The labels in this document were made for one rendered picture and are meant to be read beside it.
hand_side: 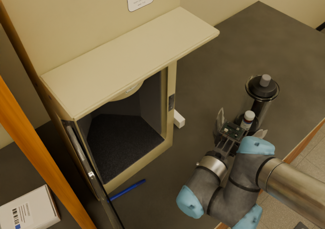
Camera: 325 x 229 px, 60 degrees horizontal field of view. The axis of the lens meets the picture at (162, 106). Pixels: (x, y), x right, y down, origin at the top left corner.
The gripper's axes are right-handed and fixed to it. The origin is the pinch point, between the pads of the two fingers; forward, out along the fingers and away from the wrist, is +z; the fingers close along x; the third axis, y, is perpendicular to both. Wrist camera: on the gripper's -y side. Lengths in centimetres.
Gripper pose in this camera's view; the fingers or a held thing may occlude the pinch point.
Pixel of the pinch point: (243, 119)
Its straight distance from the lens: 92.8
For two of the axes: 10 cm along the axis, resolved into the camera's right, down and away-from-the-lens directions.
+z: 5.7, -6.4, 5.2
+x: -8.2, -4.4, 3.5
